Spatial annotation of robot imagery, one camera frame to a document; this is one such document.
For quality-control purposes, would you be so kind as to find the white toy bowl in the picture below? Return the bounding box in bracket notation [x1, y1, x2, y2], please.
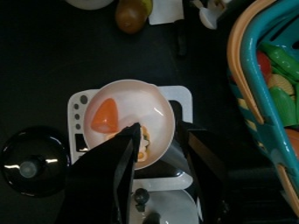
[63, 0, 116, 11]

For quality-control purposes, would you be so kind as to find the yellow green toy fruit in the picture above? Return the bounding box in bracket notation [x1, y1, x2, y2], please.
[139, 0, 155, 17]

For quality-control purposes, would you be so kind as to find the orange toy pepper piece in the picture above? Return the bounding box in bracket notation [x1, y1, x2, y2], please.
[90, 98, 120, 135]

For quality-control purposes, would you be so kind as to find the black round pot lid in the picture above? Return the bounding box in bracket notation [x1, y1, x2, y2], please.
[0, 125, 72, 199]

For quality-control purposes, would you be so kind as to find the teal basket with orange handle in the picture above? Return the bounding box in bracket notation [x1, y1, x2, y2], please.
[227, 0, 299, 218]

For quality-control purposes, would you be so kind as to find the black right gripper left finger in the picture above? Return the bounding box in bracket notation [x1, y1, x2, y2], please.
[56, 122, 143, 224]

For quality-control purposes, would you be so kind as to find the white toy spoon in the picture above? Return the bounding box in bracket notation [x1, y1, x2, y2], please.
[191, 0, 227, 30]

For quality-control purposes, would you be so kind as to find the red toy tomato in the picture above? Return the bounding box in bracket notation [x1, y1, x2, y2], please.
[257, 51, 274, 80]

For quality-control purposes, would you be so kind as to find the yellow green toy food slice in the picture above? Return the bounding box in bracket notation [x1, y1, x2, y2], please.
[107, 125, 151, 163]

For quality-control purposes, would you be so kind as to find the yellow toy corn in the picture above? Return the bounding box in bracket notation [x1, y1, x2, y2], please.
[266, 73, 295, 95]

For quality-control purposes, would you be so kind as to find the long green toy vegetable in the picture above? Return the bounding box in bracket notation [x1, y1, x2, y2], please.
[258, 43, 299, 81]

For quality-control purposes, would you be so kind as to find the brown toy kiwi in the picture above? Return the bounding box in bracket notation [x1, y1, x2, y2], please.
[115, 0, 150, 35]

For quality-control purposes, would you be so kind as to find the pale round toy dish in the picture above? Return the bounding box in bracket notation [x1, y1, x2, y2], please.
[130, 187, 203, 224]

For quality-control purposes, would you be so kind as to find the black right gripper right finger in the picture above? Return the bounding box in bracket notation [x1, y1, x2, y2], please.
[177, 120, 231, 224]

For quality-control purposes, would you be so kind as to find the orange toy fruit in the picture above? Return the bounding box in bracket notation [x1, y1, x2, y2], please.
[285, 128, 299, 158]

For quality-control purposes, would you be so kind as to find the pale pink toy plate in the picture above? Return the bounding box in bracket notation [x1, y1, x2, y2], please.
[82, 79, 177, 171]

